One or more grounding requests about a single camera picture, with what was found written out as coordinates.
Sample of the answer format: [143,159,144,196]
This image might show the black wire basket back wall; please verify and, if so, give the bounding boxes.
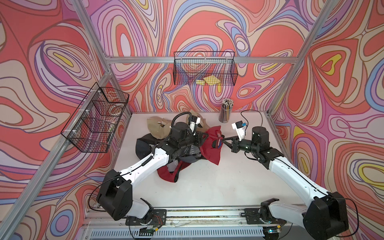
[173,50,238,86]

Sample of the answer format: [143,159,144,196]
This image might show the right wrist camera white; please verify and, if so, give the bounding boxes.
[232,121,247,141]

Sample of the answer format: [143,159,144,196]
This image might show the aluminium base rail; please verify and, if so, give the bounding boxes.
[77,206,312,240]

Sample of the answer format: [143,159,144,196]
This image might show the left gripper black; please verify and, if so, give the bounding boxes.
[177,130,209,150]

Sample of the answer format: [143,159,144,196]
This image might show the black wire basket left wall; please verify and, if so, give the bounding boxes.
[61,83,130,153]

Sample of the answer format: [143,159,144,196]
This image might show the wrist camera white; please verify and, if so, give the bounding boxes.
[188,116,201,135]
[232,121,247,141]

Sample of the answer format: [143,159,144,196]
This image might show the yellow sticky notes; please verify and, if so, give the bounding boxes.
[195,75,221,86]

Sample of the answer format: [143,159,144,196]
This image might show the dark grey cap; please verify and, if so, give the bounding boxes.
[135,134,159,160]
[175,146,206,164]

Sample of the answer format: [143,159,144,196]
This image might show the pencil cup with pencils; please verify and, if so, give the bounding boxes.
[219,98,234,123]

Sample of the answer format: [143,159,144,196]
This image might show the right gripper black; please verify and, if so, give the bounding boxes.
[221,134,259,154]

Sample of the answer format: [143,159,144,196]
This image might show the black wire basket wall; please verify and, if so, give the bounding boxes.
[173,50,238,86]
[61,83,130,153]

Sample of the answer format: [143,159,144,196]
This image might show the dark red cap front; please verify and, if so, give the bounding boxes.
[157,160,191,183]

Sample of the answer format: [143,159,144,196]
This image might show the beige cap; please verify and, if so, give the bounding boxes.
[147,116,172,140]
[190,110,210,132]

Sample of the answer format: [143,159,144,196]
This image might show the dark red cap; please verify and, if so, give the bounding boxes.
[157,160,191,183]
[200,126,224,165]

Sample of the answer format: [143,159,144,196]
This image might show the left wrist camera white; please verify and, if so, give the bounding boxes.
[188,116,201,135]

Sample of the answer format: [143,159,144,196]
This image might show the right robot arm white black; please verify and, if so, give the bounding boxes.
[212,126,349,240]

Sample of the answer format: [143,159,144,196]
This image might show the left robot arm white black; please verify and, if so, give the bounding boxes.
[97,122,209,222]

